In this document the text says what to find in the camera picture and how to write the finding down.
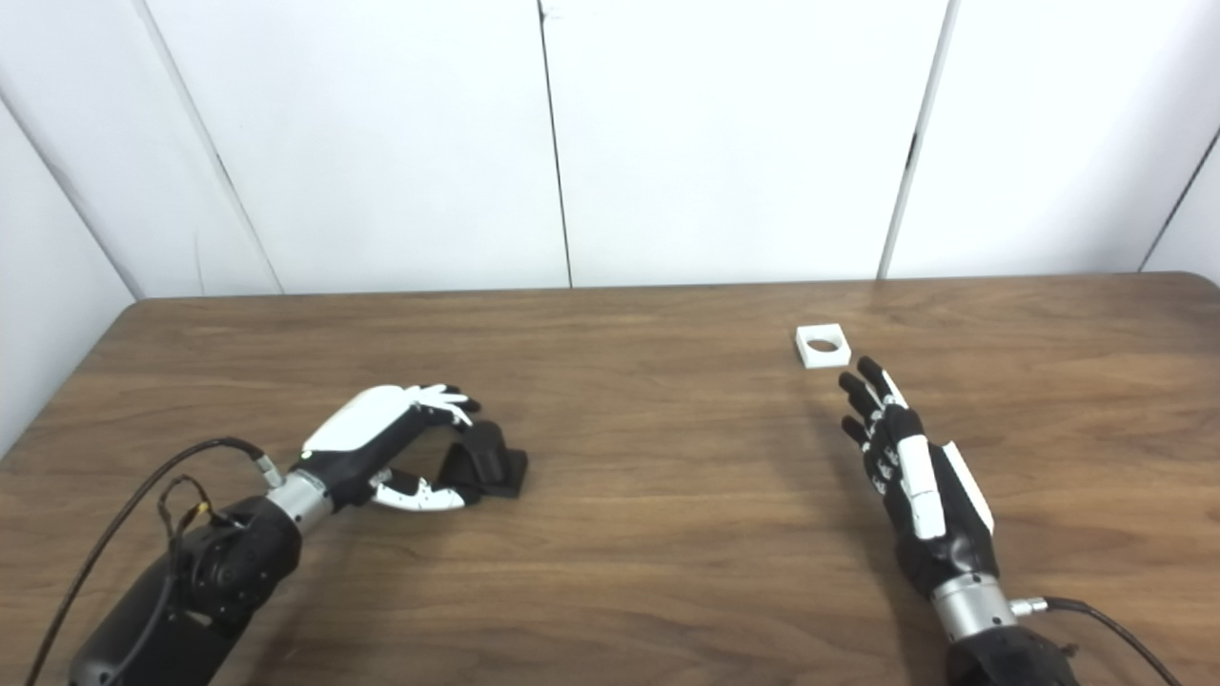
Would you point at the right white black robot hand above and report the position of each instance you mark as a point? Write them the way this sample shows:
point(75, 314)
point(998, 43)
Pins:
point(939, 548)

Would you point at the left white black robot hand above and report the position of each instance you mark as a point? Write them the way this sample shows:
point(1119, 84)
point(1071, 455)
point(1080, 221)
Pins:
point(353, 429)

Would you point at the black peg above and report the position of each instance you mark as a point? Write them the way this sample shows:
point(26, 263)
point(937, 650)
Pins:
point(491, 462)

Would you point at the white square piece with hole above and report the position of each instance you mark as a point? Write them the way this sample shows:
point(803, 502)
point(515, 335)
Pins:
point(825, 359)

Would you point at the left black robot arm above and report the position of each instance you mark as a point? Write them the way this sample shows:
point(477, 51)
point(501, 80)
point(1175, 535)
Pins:
point(205, 591)

